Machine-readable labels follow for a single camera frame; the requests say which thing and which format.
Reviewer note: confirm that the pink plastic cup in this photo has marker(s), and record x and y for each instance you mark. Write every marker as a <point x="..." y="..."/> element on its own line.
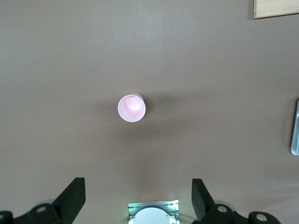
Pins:
<point x="132" y="109"/>

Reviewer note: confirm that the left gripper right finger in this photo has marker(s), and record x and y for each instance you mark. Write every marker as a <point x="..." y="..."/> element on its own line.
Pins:
<point x="203" y="203"/>

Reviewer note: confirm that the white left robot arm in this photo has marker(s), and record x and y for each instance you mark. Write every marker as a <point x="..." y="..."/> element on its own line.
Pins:
<point x="151" y="215"/>

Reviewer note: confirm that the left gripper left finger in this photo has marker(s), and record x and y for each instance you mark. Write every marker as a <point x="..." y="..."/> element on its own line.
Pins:
<point x="70" y="198"/>

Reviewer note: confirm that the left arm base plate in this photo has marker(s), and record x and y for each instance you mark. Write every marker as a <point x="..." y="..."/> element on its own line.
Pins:
<point x="140" y="205"/>

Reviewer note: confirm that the wooden cutting board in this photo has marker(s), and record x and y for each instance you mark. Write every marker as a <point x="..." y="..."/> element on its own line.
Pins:
<point x="275" y="8"/>

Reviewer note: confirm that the silver digital kitchen scale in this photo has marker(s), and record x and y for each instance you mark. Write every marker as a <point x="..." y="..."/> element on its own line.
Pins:
<point x="296" y="130"/>

